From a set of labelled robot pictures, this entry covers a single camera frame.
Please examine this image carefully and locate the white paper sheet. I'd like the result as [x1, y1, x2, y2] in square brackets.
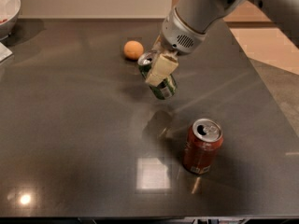
[0, 43, 13, 62]

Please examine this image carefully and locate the orange fruit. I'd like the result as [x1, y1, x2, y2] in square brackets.
[123, 40, 144, 61]

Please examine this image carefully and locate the white bowl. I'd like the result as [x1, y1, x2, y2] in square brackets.
[0, 0, 21, 40]

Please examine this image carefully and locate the green soda can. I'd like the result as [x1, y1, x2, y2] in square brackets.
[137, 50, 178, 100]

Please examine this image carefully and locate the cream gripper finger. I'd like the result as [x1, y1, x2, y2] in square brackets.
[146, 53, 178, 87]
[152, 35, 163, 52]

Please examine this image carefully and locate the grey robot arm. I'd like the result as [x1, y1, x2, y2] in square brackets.
[146, 0, 299, 87]

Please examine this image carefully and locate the red soda can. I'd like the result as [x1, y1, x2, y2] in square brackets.
[182, 118, 223, 175]

